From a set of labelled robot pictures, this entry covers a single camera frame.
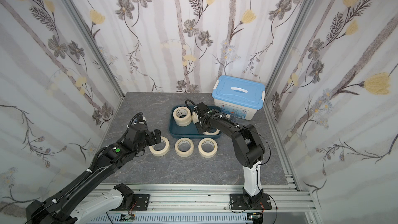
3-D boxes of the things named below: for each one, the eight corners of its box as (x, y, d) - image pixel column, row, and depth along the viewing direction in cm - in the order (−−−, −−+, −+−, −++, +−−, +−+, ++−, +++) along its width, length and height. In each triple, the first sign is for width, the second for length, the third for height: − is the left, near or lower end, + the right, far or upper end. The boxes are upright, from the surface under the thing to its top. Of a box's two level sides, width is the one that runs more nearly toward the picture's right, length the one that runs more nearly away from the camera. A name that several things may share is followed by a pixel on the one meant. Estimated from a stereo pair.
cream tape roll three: (174, 156, 91) (173, 154, 88) (176, 140, 98) (175, 137, 96) (193, 156, 91) (193, 154, 88) (194, 140, 98) (194, 137, 96)
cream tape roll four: (198, 157, 91) (198, 155, 88) (198, 140, 98) (198, 138, 95) (218, 157, 91) (218, 155, 88) (216, 140, 98) (217, 138, 95)
